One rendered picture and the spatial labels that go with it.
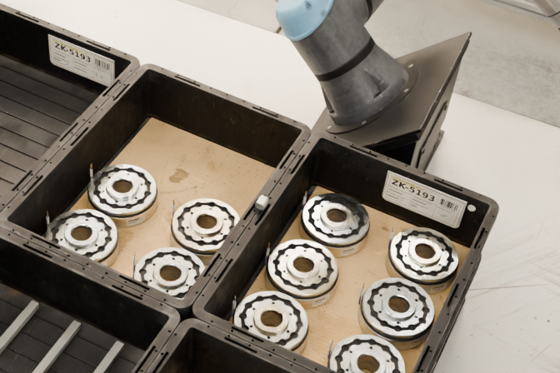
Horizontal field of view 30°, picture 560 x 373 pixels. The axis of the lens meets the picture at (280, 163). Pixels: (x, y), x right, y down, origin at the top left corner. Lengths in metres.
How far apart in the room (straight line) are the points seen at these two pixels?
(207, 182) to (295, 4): 0.32
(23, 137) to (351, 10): 0.57
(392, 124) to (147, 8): 0.70
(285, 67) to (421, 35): 1.36
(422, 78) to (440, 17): 1.70
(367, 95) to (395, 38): 1.60
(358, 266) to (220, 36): 0.73
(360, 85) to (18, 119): 0.56
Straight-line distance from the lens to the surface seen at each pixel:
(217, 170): 1.65
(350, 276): 1.53
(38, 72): 1.82
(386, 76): 1.74
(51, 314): 1.47
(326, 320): 1.48
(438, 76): 1.73
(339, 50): 1.71
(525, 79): 3.30
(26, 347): 1.44
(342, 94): 1.74
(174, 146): 1.68
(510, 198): 1.89
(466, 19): 3.47
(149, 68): 1.67
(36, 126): 1.72
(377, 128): 1.69
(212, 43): 2.09
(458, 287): 1.42
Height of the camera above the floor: 2.01
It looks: 45 degrees down
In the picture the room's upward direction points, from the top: 8 degrees clockwise
